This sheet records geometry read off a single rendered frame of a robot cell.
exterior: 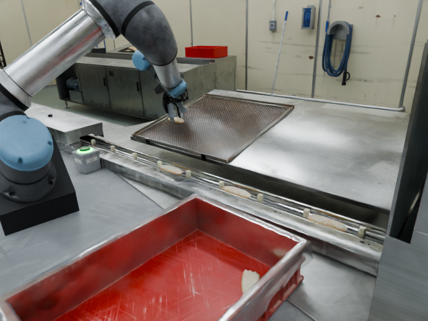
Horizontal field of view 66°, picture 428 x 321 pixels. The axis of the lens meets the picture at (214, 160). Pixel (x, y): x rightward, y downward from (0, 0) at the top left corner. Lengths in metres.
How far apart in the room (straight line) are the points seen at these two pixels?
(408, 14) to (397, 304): 4.03
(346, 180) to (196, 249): 0.47
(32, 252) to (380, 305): 0.77
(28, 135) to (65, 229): 0.29
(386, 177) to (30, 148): 0.92
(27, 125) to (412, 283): 0.81
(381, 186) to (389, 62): 3.60
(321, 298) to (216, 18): 5.16
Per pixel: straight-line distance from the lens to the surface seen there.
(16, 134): 0.85
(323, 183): 1.01
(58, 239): 0.97
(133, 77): 4.56
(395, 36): 4.53
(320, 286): 0.76
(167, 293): 0.73
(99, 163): 1.33
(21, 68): 0.91
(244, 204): 0.92
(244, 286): 0.72
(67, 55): 0.91
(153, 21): 0.89
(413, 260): 0.61
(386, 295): 0.67
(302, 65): 4.90
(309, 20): 4.68
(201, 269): 0.77
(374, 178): 1.05
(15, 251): 0.98
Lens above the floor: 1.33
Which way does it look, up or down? 23 degrees down
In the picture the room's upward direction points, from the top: 2 degrees counter-clockwise
